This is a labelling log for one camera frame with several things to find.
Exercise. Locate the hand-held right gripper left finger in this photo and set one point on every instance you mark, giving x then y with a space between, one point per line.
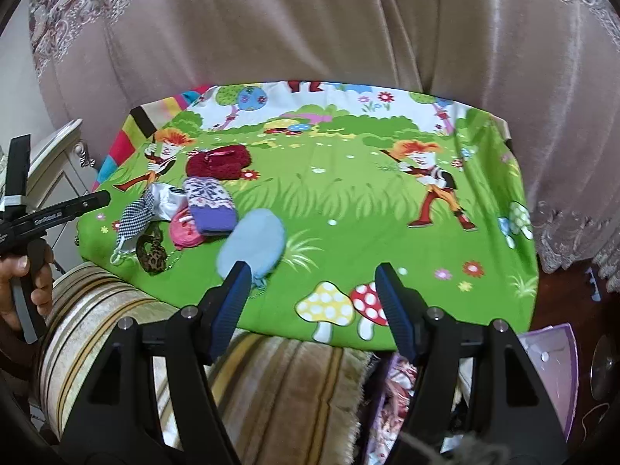
232 302

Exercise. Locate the person's left hand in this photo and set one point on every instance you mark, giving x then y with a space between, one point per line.
9 295

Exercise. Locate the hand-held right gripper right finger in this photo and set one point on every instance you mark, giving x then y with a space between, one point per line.
397 310

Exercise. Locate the green cartoon printed blanket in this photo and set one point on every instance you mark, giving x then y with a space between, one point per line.
339 193

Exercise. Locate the dark red fuzzy sock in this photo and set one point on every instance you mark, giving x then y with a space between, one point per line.
218 164

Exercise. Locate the clear glass object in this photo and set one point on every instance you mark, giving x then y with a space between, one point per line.
605 368

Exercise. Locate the beige curtain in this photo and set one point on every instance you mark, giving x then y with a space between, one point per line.
290 24

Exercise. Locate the purple box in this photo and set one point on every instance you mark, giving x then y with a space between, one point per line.
552 363

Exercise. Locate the pink fabric item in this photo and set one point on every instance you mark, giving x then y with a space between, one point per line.
184 235

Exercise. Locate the patterned lace curtain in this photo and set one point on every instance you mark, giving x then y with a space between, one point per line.
566 232

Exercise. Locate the white carved cabinet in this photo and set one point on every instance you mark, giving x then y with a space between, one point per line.
58 155

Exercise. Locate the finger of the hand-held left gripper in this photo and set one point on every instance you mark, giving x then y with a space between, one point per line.
72 207

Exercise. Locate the purple patterned knitted sock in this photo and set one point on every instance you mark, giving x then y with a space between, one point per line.
210 208

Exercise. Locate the leopard print fabric item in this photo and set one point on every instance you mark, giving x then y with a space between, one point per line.
152 254

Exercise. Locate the white cloth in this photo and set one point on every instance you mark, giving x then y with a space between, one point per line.
169 203

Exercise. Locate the light blue cloth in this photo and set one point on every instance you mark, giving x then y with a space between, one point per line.
252 244

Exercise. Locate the houndstooth face mask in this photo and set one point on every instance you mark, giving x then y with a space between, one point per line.
133 218

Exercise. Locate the red floral patterned curtain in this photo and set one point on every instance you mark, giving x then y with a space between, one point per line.
63 14

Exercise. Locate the pink floral cloth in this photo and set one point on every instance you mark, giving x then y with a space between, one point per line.
392 397

